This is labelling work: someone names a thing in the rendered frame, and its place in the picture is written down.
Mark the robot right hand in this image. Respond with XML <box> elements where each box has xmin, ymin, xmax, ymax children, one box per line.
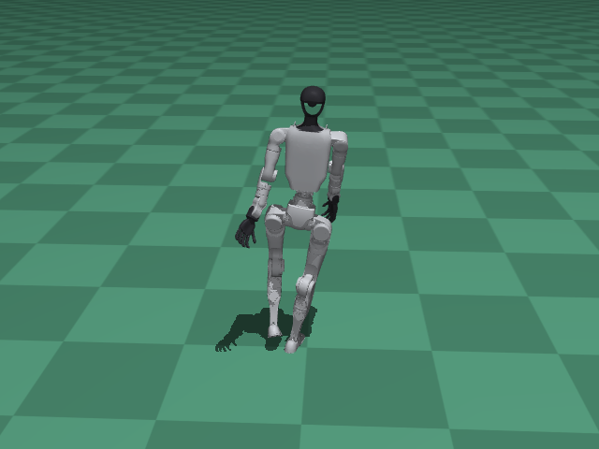
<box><xmin>321</xmin><ymin>196</ymin><xmax>339</xmax><ymax>223</ymax></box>

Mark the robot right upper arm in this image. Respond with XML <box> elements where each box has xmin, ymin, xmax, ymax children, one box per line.
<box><xmin>328</xmin><ymin>131</ymin><xmax>348</xmax><ymax>176</ymax></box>

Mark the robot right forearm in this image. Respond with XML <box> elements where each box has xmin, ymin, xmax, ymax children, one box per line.
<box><xmin>327</xmin><ymin>164</ymin><xmax>344</xmax><ymax>201</ymax></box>

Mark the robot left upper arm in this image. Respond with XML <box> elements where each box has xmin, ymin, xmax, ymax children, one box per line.
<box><xmin>261</xmin><ymin>127</ymin><xmax>289</xmax><ymax>182</ymax></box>

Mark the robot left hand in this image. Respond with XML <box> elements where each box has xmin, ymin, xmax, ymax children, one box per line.
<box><xmin>235</xmin><ymin>206</ymin><xmax>260</xmax><ymax>248</ymax></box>

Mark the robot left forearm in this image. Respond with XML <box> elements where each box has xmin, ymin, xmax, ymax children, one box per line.
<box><xmin>249</xmin><ymin>167</ymin><xmax>271</xmax><ymax>218</ymax></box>

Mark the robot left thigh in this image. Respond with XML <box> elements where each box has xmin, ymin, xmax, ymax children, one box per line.
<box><xmin>264</xmin><ymin>204</ymin><xmax>286</xmax><ymax>276</ymax></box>

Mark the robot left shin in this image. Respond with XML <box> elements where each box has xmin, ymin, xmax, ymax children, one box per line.
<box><xmin>267</xmin><ymin>258</ymin><xmax>282</xmax><ymax>326</ymax></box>

